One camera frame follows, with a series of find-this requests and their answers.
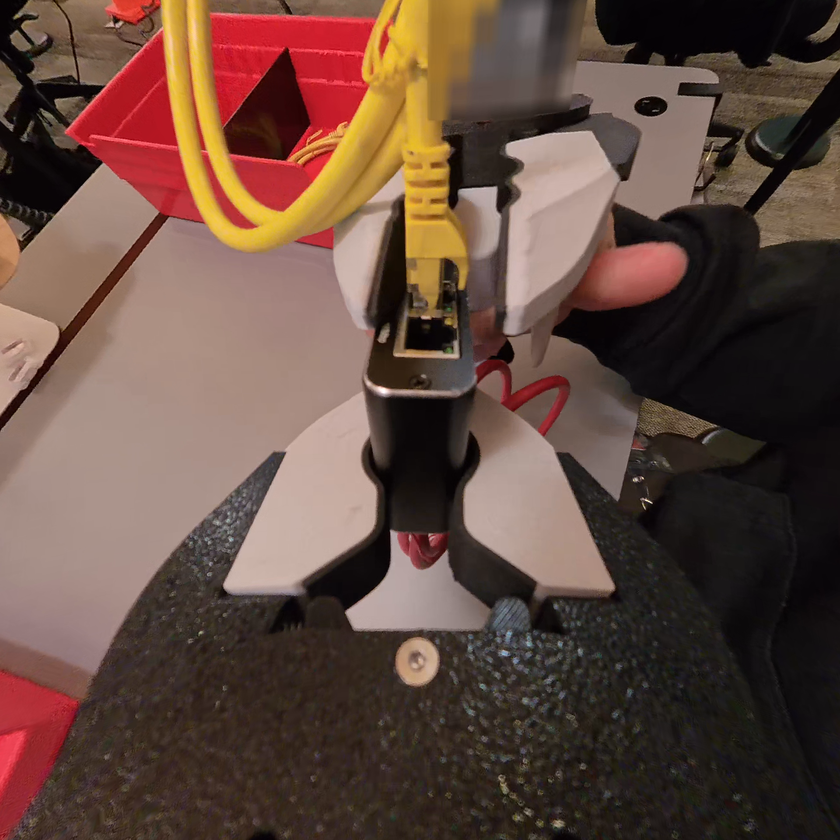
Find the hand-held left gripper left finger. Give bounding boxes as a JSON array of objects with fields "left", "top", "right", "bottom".
[{"left": 222, "top": 390, "right": 392, "bottom": 610}]

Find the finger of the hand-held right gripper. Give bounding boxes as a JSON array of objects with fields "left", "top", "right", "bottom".
[
  {"left": 333, "top": 196, "right": 503, "bottom": 331},
  {"left": 495, "top": 130, "right": 622, "bottom": 336}
]

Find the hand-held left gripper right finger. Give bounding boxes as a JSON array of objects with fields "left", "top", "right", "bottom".
[{"left": 449, "top": 388, "right": 619, "bottom": 627}]

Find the red ethernet cable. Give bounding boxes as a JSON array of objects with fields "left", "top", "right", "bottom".
[{"left": 395, "top": 357, "right": 571, "bottom": 572}]

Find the yellow ethernet cable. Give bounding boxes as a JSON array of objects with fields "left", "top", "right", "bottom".
[
  {"left": 287, "top": 122, "right": 350, "bottom": 165},
  {"left": 161, "top": 0, "right": 470, "bottom": 312}
]

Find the black network switch box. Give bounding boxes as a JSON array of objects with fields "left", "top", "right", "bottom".
[{"left": 363, "top": 305, "right": 479, "bottom": 532}]

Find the red plastic bin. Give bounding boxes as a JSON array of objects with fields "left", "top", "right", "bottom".
[
  {"left": 66, "top": 13, "right": 378, "bottom": 249},
  {"left": 0, "top": 669, "right": 81, "bottom": 824}
]

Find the person's right hand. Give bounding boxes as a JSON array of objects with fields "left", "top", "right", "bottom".
[{"left": 556, "top": 240, "right": 690, "bottom": 315}]

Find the wood-edged office table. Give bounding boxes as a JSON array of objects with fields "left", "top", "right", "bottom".
[{"left": 570, "top": 60, "right": 723, "bottom": 206}]

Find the person's torso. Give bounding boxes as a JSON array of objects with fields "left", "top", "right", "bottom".
[{"left": 640, "top": 243, "right": 840, "bottom": 788}]

